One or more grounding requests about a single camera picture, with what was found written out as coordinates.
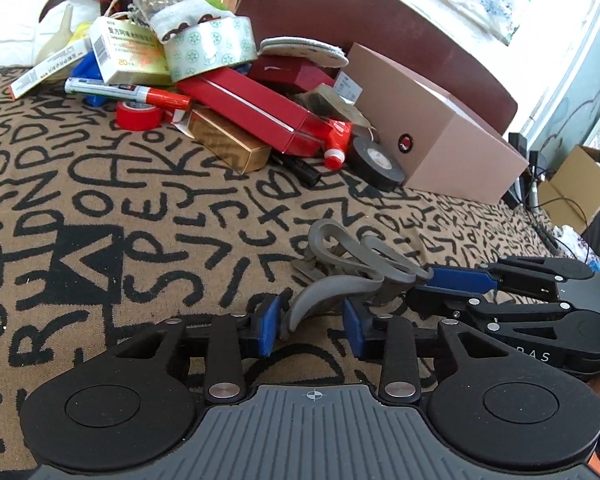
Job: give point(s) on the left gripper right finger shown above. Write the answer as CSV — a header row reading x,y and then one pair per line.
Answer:
x,y
389,341

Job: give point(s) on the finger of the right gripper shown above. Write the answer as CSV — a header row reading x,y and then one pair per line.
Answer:
x,y
476,281

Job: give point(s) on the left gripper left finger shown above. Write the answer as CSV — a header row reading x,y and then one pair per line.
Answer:
x,y
233,338

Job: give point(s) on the brown cardboard box on floor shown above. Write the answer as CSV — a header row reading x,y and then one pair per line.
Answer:
x,y
572,195

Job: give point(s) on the pink cardboard storage box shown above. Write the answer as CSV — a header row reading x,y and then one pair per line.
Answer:
x,y
441,144

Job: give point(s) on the black tape roll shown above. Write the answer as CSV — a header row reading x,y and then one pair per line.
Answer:
x,y
374,165

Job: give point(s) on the small black marker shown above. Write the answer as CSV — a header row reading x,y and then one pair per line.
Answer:
x,y
307,176

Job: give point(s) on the red white glue bottle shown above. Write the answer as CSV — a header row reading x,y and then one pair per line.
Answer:
x,y
334,138

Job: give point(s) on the letter-patterned tablecloth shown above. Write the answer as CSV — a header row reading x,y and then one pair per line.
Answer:
x,y
104,231

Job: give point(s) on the red flat gift box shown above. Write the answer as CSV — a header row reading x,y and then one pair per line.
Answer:
x,y
277,121

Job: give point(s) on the golden rectangular box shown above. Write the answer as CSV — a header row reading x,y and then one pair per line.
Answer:
x,y
239,149

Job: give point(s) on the dark red small box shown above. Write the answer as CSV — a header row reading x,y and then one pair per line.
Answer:
x,y
288,74

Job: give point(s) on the round sanding disc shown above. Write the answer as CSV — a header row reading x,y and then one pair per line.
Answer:
x,y
318,52

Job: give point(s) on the small red tape roll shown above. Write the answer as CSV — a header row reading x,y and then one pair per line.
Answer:
x,y
138,117

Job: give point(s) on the white red marker pen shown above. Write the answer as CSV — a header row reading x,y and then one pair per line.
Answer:
x,y
128,92

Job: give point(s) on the brown wooden chair back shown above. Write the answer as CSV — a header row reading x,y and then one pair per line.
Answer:
x,y
393,29

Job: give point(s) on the green patterned tape roll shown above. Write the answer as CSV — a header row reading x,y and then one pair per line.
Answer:
x,y
225,42

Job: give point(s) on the long white medicine box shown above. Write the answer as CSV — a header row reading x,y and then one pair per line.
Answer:
x,y
51,66

